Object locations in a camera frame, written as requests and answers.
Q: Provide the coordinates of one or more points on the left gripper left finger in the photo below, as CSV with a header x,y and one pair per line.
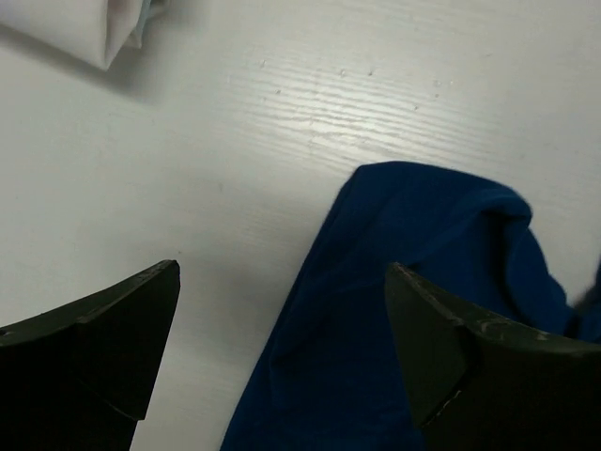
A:
x,y
81,376

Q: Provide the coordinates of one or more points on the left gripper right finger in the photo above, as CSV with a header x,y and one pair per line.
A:
x,y
476,380

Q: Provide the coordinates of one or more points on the blue t shirt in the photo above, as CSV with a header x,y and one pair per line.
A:
x,y
328,377

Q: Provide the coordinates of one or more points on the folded white t shirt stack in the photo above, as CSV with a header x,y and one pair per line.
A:
x,y
93,31

